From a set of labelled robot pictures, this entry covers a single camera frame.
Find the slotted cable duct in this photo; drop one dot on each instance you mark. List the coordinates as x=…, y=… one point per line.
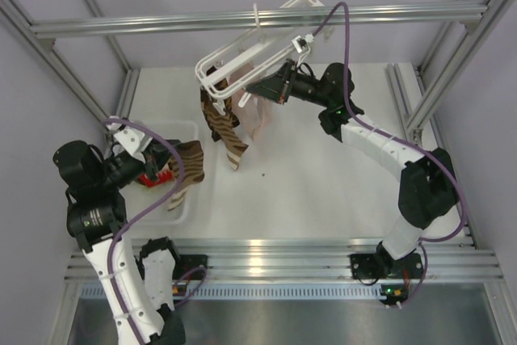
x=212, y=291

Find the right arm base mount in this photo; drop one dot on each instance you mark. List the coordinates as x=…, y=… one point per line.
x=365, y=266

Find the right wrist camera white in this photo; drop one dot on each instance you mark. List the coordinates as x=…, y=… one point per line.
x=303, y=44

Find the white plastic basket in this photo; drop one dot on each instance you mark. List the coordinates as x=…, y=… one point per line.
x=138, y=197

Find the white plastic clip hanger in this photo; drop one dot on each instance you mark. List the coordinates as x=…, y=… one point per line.
x=235, y=65

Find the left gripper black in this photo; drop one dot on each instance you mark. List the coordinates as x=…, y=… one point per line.
x=154, y=157

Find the brown beige striped sock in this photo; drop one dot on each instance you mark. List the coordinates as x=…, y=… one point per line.
x=222, y=129

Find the aluminium crossbar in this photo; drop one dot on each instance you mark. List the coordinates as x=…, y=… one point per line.
x=456, y=11

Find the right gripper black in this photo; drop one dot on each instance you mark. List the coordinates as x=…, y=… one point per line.
x=275, y=88

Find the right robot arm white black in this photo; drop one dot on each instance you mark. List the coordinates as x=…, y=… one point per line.
x=427, y=183

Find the pink sheer socks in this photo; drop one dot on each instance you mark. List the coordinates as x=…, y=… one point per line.
x=254, y=116

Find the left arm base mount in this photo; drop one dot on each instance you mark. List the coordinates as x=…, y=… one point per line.
x=186, y=268

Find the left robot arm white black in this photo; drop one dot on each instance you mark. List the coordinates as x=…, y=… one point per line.
x=138, y=288

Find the red sock with face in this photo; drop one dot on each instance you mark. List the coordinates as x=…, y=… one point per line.
x=163, y=176

